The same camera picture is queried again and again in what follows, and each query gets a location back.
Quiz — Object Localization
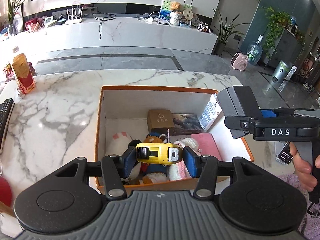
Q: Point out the gold brown gift box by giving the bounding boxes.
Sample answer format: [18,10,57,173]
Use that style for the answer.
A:
[147,109,174,135]

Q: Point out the white marble tv cabinet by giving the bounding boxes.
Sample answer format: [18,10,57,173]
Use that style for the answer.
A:
[1,17,217,62]

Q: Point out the purple fluffy blanket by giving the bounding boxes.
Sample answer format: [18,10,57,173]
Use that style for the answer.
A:
[278,174,319,239]

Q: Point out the leafy climbing plant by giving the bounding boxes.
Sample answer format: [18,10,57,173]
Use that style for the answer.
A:
[263,7,305,60]

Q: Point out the red gold tea box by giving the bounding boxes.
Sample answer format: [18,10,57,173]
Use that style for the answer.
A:
[11,53,36,94]

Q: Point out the black remote control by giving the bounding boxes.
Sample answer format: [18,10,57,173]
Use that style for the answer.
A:
[0,99,15,153]

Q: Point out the orange cardboard storage box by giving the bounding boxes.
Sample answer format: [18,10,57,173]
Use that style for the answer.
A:
[94,85,255,196]

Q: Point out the red cup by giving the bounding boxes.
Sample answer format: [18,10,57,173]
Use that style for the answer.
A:
[0,176,12,207]

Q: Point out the pink lotion tube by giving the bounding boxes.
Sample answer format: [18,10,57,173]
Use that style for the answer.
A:
[200,94,222,131]

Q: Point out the yellow tape measure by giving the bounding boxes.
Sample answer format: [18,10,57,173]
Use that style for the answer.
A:
[136,143,183,165]

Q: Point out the pink space heater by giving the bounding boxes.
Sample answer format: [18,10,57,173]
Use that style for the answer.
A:
[231,53,248,72]

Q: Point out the metal trash bin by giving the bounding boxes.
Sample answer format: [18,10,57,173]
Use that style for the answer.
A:
[272,60,292,83]

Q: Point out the pink tissue pack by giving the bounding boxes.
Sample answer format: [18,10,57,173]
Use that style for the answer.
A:
[191,133,222,161]

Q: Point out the white wifi router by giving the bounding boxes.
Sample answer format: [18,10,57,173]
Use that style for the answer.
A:
[65,7,83,25]

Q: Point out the person right hand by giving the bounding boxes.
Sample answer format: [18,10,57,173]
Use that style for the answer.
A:
[290,142,318,192]

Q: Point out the blue water jug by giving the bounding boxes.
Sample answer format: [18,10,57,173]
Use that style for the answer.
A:
[246,35,263,65]

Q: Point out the white crochet bunny doll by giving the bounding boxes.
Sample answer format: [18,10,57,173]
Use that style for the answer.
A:
[167,138,200,181]

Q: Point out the potted green plant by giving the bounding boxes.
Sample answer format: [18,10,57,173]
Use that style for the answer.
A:
[213,8,249,56]

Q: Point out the teddy bear in pot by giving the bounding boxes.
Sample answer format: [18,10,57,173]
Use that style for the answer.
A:
[169,1,182,25]

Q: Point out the white black plush toy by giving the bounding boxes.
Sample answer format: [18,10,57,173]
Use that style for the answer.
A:
[105,132,141,181]

